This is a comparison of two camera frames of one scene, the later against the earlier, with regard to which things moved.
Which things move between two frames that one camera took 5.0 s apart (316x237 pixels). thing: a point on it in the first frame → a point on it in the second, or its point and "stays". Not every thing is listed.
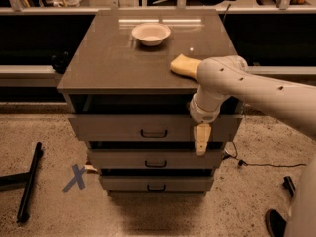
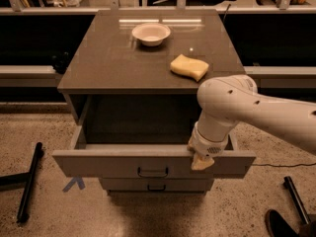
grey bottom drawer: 156,184 stays
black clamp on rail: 59,61 stays
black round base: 275,223 stays
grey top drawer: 149,127 → 129,160
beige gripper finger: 201,135 → 200,162
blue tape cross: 77,178 stays
